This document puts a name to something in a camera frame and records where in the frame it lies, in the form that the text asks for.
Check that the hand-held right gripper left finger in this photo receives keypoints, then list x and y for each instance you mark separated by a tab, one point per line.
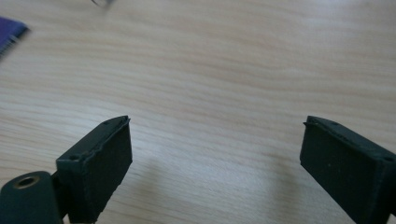
99	169

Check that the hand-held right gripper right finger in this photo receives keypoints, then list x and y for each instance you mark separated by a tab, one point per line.
348	174

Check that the purple flat object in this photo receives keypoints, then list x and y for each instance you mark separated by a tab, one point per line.
7	35

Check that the small grey object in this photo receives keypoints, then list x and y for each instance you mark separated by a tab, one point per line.
104	2

